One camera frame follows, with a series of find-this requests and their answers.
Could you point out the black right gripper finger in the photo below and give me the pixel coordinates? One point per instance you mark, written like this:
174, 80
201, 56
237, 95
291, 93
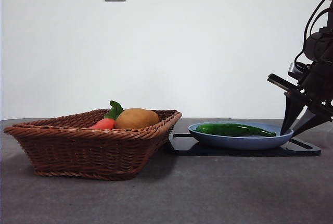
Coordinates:
305, 118
291, 112

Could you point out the blue round plate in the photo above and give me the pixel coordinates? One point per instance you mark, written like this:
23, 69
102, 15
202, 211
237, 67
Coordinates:
234, 142

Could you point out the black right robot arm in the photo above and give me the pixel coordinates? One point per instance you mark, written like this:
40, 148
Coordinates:
318, 44

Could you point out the black rectangular tray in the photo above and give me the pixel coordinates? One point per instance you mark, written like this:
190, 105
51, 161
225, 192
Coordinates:
234, 152

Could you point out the brown potato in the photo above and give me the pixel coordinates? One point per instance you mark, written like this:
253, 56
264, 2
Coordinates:
136, 118

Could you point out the orange toy carrot green leaves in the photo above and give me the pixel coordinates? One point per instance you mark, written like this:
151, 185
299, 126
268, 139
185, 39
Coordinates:
105, 124

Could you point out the brown wicker basket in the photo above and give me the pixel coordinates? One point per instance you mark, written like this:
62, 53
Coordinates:
91, 153

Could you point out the pale grey right wrist camera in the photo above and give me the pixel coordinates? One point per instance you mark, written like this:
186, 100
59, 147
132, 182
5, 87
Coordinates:
292, 69

